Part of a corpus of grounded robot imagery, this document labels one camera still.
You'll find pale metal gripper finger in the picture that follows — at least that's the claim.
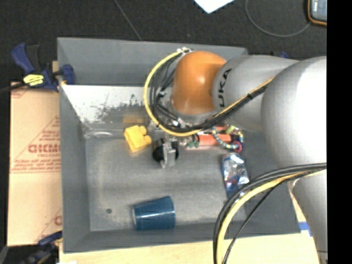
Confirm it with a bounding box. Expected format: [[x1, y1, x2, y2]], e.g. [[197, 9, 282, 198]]
[[161, 144, 169, 169], [168, 146, 177, 167]]

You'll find black round object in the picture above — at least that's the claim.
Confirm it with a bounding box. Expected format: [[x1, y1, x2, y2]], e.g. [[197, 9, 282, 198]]
[[152, 138, 182, 162]]

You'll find yellow toy brick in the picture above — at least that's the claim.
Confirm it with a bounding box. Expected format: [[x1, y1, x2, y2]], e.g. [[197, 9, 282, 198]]
[[123, 125, 152, 153]]

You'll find orange flat block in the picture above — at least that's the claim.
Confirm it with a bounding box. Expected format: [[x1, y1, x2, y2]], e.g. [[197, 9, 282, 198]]
[[197, 125, 232, 149]]

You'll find grey metal bin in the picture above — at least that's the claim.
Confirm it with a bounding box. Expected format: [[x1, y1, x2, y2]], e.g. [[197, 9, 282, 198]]
[[57, 37, 301, 253]]

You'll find blue plastic cup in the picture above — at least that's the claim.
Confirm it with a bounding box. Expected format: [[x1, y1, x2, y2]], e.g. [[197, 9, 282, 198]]
[[131, 196, 177, 231]]

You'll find shiny foil packet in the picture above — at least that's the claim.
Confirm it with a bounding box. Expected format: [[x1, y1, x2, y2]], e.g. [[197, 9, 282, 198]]
[[221, 152, 251, 200]]

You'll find brown cardboard board red print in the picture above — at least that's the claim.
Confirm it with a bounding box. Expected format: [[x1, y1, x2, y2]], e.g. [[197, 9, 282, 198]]
[[6, 81, 63, 248]]

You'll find multicoloured bead string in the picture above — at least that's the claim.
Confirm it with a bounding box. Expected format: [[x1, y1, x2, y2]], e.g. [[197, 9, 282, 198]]
[[211, 124, 244, 152]]

